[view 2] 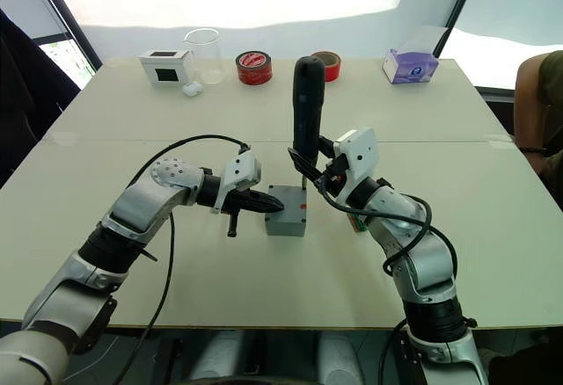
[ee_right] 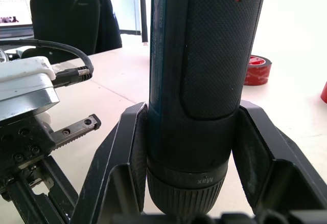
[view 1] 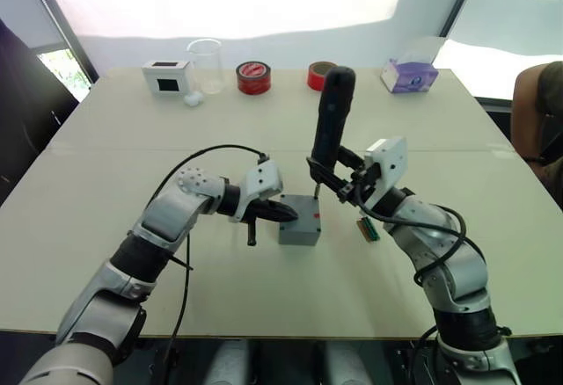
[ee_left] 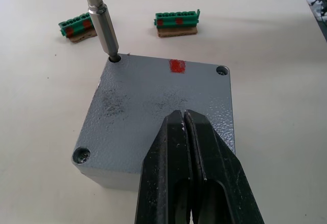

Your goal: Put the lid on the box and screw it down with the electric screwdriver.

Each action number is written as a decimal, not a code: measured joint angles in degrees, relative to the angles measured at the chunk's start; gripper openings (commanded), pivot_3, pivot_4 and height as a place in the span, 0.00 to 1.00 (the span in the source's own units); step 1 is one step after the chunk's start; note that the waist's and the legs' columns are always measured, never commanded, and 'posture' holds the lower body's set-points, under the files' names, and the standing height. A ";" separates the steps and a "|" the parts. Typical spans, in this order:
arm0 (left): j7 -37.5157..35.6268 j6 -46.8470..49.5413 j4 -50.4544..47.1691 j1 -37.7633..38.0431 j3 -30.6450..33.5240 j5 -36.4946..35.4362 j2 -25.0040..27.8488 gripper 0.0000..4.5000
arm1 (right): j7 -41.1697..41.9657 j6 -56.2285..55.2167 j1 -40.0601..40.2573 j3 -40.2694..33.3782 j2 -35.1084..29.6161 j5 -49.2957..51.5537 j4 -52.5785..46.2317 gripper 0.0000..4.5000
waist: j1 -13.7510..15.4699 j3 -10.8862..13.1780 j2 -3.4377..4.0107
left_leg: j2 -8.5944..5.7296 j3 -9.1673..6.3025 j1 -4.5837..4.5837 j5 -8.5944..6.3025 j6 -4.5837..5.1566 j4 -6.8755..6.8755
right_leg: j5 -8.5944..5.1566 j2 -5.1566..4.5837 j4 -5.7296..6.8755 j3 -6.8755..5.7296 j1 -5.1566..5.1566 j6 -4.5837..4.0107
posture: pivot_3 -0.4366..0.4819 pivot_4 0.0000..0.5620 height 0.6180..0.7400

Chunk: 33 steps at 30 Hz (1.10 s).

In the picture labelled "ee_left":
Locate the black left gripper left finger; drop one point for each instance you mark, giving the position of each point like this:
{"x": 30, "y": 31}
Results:
{"x": 163, "y": 167}

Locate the grey metal box lid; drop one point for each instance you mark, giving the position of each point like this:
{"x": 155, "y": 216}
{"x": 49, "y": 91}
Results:
{"x": 158, "y": 111}

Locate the green terminal block with cardboard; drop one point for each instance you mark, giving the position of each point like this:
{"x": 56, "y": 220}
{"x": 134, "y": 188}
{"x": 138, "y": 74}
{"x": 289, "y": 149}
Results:
{"x": 76, "y": 27}
{"x": 176, "y": 22}

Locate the black and silver electric screwdriver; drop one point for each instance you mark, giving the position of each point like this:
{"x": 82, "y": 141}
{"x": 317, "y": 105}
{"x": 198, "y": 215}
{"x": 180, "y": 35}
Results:
{"x": 101, "y": 17}

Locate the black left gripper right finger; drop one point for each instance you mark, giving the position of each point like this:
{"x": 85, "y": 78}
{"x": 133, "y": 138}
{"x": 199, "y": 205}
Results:
{"x": 222, "y": 178}

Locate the silver lid screw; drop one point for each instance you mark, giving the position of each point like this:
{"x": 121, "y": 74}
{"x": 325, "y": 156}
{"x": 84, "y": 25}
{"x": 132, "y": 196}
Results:
{"x": 83, "y": 155}

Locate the grey metal box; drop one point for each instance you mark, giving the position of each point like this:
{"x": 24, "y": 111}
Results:
{"x": 107, "y": 180}

